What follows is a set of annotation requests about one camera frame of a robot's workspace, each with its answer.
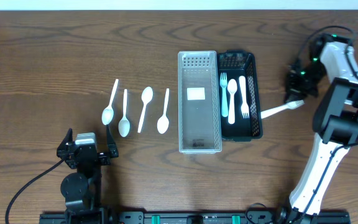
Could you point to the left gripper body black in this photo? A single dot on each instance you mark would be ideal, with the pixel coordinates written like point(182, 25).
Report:
point(86, 152)

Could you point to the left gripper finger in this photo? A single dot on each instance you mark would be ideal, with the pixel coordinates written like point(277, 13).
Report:
point(110, 140)
point(68, 138)

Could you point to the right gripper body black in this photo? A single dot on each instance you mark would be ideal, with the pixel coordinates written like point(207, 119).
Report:
point(308, 83)

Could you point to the white plastic fork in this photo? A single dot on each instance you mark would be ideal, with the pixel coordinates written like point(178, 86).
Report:
point(244, 106)
point(287, 106)

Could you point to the white plastic spoon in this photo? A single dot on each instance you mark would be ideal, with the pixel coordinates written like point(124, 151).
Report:
point(232, 88)
point(163, 121)
point(108, 112)
point(124, 124)
point(146, 98)

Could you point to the pale blue plastic fork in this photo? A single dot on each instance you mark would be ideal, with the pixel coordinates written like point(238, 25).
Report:
point(223, 85)

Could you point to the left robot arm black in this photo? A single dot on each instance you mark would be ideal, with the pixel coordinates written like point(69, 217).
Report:
point(82, 189)

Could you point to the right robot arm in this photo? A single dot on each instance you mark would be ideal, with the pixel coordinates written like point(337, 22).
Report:
point(335, 122)

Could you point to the black plastic basket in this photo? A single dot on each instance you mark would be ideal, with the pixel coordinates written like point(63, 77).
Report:
point(236, 63)

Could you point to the clear plastic basket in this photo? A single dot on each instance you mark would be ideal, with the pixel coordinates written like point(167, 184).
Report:
point(199, 121)

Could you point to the white label in clear basket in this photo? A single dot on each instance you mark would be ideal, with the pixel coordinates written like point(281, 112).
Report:
point(195, 93)

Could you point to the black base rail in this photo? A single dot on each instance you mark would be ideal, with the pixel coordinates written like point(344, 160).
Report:
point(253, 216)

